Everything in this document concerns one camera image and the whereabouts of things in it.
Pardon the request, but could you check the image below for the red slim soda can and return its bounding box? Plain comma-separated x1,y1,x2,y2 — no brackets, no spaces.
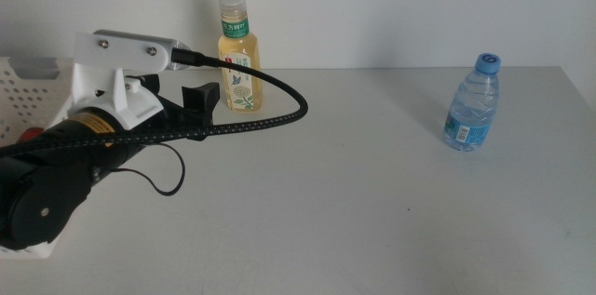
18,127,46,143

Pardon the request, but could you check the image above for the yellow tea bottle green label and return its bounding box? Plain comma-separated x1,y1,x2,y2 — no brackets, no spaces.
217,0,264,112

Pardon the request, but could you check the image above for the clear water bottle blue cap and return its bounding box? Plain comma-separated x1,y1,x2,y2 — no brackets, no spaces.
441,52,503,153

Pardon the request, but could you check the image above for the white perforated plastic basket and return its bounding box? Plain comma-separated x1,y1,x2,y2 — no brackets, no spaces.
0,56,78,259

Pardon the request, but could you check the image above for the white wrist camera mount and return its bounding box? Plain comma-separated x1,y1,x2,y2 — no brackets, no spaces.
67,32,171,131

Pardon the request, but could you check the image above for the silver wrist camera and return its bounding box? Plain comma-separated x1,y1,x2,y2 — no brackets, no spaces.
92,29,192,72

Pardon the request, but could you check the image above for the thin black cable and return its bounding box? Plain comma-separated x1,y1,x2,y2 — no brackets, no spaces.
109,141,187,197

